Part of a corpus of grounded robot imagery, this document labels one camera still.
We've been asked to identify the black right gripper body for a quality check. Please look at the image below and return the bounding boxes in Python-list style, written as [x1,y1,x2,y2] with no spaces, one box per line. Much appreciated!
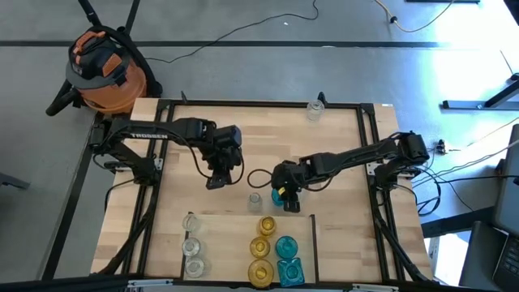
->
[272,160,309,200]

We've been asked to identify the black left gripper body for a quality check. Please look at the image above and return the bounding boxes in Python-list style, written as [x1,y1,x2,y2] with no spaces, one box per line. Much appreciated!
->
[204,124,243,174]

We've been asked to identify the teal embossed medallion vase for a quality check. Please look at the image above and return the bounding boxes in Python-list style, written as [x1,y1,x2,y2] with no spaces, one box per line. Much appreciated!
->
[270,187,287,207]

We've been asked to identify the tall slim yellow vase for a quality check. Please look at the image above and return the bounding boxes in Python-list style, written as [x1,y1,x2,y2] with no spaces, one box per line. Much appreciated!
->
[256,215,278,237]

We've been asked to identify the clear swirl bulb vase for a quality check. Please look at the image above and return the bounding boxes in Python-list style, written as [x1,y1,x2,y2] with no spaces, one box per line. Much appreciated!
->
[247,191,264,213]

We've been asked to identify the small teal glass vase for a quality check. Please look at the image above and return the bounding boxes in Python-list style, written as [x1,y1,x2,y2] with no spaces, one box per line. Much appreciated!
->
[275,235,299,260]

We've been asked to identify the clear ribbed cylinder vase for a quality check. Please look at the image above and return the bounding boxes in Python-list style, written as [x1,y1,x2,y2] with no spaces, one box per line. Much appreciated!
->
[181,213,203,234]

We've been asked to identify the squat yellow diamond-cut vase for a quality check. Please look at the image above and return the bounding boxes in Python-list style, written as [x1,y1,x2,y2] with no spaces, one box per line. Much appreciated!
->
[248,236,272,260]

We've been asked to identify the tall clear diamond-cut vase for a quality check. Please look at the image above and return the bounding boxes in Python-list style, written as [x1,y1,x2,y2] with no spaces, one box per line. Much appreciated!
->
[181,237,203,258]

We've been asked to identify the square teal glass vase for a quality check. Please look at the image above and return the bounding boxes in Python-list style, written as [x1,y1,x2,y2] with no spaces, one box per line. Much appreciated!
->
[277,258,306,288]

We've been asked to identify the wide round yellow vase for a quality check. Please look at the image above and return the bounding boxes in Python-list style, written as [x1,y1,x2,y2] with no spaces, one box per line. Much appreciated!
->
[247,258,276,289]

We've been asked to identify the small clear glass vase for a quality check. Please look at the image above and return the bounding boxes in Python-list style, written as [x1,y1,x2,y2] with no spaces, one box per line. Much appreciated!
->
[184,256,208,279]

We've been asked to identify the clear round glass vase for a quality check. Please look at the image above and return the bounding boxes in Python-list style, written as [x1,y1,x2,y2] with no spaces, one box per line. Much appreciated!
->
[306,99,326,122]

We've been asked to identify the black desk foot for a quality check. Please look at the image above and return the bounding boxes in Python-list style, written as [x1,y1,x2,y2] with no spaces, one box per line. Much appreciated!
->
[441,71,519,110]

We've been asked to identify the dark side desk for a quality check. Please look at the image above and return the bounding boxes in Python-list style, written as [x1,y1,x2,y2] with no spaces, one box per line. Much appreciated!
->
[420,204,519,292]

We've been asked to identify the black vacuum wand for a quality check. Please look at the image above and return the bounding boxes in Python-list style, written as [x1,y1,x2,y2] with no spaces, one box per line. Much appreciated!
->
[77,0,103,28]

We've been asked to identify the dark grey stand foot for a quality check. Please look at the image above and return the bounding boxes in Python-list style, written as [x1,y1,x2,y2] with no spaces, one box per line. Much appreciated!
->
[0,172,30,191]

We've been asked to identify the grey laptop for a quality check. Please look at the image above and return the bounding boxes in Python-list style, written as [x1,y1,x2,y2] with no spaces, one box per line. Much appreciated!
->
[491,123,519,292]

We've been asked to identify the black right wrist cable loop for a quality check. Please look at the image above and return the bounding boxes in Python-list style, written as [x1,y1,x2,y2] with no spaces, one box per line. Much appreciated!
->
[246,168,277,190]

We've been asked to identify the black aluminium table frame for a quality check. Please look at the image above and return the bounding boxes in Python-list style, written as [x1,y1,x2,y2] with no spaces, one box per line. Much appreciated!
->
[91,91,437,285]

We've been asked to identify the black frame crossbar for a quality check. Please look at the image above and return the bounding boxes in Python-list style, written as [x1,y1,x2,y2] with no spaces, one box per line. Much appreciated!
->
[0,274,519,292]

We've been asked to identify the silver frame bracket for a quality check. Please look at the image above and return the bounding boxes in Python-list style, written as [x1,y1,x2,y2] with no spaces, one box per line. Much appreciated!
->
[127,278,174,290]
[350,283,399,292]

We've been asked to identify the black looped cable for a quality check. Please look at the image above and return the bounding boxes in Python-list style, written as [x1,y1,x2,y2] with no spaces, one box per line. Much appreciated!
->
[405,161,474,217]

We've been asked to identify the black floor cable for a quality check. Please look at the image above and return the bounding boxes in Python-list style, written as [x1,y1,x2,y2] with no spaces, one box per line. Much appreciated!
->
[145,0,320,65]

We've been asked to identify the tan floor cable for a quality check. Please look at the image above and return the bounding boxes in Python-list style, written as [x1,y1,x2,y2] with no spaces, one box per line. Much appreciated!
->
[373,0,457,34]

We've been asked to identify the black straight cable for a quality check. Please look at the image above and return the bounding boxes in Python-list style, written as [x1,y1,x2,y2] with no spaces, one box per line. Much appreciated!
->
[441,174,519,182]

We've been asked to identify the white cable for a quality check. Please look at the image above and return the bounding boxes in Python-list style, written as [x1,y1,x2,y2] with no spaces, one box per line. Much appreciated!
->
[453,116,519,171]

